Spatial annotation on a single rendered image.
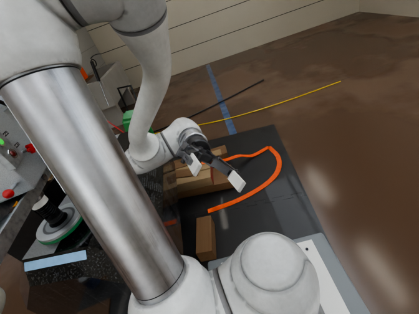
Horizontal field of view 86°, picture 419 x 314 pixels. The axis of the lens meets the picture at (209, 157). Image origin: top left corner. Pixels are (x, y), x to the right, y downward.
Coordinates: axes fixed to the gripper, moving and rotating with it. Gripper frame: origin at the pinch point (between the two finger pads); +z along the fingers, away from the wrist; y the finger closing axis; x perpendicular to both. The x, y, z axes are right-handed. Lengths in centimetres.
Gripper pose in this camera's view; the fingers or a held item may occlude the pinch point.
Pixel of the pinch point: (219, 177)
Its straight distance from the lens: 54.8
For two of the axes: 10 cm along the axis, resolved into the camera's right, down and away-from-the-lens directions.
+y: -8.0, -3.4, -4.9
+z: 3.4, 4.1, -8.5
